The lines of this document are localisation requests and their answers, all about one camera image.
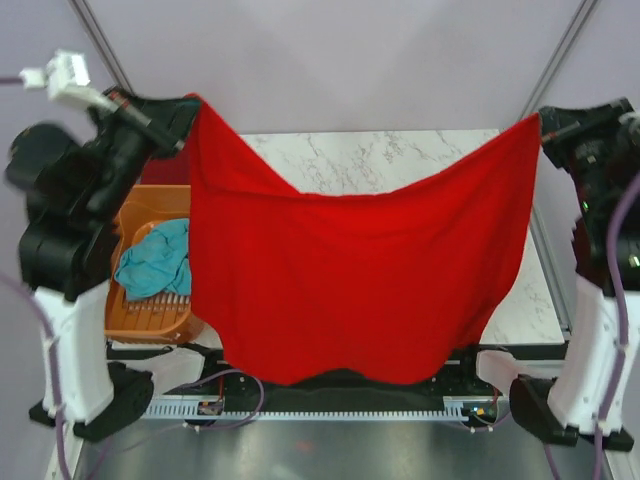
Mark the white slotted cable duct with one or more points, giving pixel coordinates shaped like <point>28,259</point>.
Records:
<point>201,408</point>

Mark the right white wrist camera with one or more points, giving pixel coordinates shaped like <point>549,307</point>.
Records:
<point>630,122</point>

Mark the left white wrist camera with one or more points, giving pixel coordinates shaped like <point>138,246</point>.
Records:
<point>66,80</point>

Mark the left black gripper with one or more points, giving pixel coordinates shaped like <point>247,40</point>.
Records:
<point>167,119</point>

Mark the bright red t shirt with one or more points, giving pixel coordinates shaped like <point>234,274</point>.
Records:
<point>386,285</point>

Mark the right aluminium frame post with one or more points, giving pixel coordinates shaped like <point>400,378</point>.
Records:
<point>569,38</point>

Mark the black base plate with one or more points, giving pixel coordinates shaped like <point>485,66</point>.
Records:
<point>344,388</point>

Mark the teal t shirt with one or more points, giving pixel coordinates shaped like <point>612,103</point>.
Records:
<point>158,263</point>

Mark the folded dark red t shirt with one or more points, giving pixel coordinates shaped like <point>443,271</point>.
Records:
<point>169,171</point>

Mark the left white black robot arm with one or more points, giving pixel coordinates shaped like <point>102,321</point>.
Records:
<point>73,193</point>

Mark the left aluminium frame post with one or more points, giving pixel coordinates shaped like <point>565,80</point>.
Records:
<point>96,34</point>

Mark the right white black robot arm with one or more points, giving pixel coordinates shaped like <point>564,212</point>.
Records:
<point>585,399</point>

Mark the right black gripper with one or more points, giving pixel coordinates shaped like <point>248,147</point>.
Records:
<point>560,127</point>

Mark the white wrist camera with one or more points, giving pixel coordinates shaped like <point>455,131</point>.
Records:
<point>630,122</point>
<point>66,80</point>

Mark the orange plastic basket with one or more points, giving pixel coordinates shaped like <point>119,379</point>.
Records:
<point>165,318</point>

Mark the aluminium frame post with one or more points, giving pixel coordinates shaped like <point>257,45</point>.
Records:
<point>569,38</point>
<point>96,34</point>

